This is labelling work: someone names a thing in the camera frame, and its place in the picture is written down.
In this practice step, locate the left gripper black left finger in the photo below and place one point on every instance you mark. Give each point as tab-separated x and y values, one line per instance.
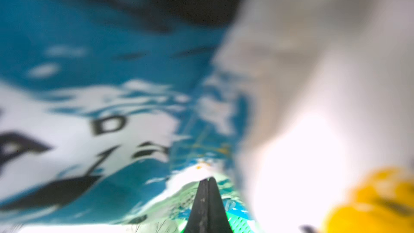
198	219

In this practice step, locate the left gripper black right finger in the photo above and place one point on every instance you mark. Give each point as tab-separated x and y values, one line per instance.
218	222

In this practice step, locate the blue yellow white printed shorts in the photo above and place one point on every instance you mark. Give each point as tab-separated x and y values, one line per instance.
113	112

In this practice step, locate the green plastic basket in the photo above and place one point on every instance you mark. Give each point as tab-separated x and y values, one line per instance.
241	222

